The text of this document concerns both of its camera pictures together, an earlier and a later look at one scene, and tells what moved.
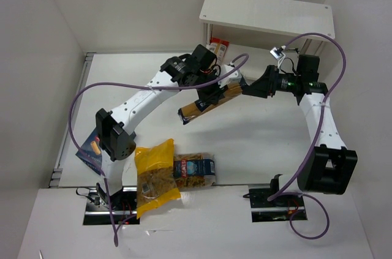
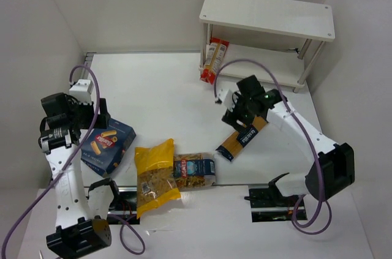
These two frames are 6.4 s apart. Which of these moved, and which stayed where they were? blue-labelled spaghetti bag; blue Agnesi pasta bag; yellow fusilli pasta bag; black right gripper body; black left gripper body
Moved: black right gripper body; blue-labelled spaghetti bag; black left gripper body
Stayed: yellow fusilli pasta bag; blue Agnesi pasta bag
